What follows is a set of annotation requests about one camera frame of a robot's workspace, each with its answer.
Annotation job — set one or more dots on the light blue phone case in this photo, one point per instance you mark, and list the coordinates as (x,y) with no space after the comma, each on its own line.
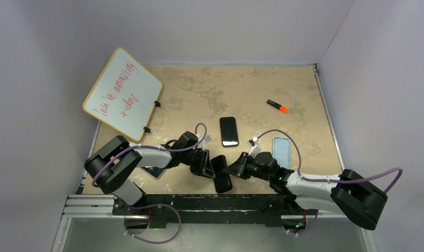
(281,151)

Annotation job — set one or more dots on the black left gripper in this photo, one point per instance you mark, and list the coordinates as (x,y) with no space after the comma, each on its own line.
(203,168)

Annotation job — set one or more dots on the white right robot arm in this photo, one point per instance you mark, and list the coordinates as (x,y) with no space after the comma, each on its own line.
(346,193)

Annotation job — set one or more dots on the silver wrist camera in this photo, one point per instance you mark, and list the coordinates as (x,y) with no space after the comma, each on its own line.
(205,140)
(255,148)

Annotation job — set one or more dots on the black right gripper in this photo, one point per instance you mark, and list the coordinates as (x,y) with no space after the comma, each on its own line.
(238,168)

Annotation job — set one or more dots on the black marker orange cap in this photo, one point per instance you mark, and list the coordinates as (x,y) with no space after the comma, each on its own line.
(277,106)

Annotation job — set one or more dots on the phone with bright reflection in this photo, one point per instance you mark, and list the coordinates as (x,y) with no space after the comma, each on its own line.
(155,172)

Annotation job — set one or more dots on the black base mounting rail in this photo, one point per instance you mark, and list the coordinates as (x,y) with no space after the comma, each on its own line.
(271,210)

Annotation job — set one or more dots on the white whiteboard with red writing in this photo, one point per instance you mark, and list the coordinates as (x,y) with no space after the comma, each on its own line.
(124,96)

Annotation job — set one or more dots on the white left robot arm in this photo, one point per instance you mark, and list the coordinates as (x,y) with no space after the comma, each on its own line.
(111,166)

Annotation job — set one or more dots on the black phone case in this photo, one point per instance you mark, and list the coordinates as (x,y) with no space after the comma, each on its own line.
(228,131)
(222,181)

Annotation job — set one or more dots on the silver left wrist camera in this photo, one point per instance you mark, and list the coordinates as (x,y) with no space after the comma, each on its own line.
(205,140)

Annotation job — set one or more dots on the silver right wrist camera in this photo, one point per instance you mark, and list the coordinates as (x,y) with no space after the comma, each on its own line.
(255,148)

